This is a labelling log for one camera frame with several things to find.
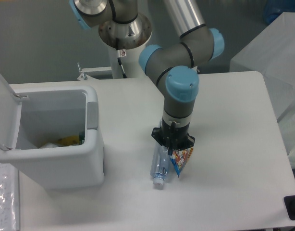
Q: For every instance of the white trash can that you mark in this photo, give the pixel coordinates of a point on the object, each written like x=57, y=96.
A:
x=31, y=117

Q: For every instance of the blue snack bag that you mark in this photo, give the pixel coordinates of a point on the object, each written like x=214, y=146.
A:
x=179, y=159

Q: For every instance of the blue water jug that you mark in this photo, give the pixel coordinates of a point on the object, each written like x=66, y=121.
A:
x=274, y=8

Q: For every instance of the clear plastic bottle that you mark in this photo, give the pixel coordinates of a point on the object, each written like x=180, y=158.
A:
x=160, y=166

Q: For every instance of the clipboard with paper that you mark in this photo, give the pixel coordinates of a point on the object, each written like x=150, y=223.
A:
x=9, y=198

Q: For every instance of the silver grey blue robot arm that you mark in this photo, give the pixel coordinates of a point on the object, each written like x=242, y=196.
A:
x=126, y=32

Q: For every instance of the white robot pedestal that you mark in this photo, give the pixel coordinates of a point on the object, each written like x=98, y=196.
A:
x=123, y=64

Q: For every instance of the black device at table edge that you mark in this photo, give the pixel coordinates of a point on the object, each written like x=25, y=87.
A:
x=290, y=206

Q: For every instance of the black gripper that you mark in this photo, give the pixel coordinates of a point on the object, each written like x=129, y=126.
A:
x=173, y=137

